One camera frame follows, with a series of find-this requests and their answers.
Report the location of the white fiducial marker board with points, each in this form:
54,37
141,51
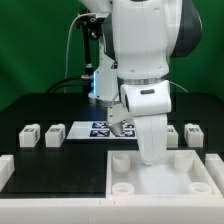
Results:
84,130

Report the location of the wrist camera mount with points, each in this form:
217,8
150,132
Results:
116,115

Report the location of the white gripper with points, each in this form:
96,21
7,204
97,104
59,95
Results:
148,105

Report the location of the white left obstacle wall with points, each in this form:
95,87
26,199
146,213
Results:
7,168

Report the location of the white obstacle wall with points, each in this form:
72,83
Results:
102,211
7,168
215,167

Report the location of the white square tabletop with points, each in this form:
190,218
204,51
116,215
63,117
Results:
179,174

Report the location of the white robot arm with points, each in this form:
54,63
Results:
137,40

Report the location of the white front obstacle wall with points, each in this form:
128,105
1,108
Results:
102,211

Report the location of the white right obstacle wall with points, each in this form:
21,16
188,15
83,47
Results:
215,167

